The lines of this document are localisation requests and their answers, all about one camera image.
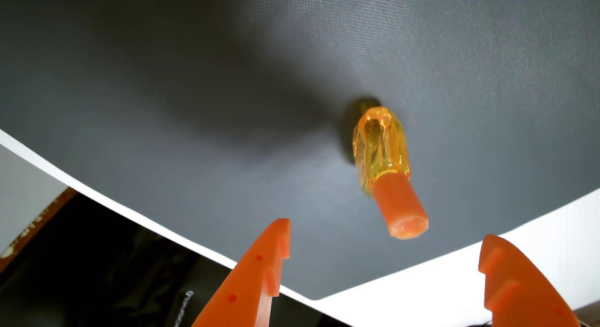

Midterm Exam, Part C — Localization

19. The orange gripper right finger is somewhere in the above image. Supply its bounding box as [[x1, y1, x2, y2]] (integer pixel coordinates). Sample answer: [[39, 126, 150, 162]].
[[478, 234, 581, 327]]

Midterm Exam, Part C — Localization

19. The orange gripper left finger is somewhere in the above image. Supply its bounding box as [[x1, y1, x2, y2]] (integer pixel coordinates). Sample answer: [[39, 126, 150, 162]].
[[192, 218, 291, 327]]

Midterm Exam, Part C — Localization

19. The yellow eyedrops bottle orange cap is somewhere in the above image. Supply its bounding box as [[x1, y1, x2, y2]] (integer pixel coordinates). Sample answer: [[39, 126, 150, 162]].
[[352, 107, 429, 240]]

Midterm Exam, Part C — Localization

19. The black fabric bag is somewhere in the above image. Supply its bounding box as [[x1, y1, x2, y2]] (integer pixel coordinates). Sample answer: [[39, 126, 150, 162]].
[[0, 193, 352, 327]]

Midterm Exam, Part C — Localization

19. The grey textured mat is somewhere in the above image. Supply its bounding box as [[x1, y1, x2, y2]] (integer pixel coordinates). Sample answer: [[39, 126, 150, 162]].
[[0, 0, 600, 300]]

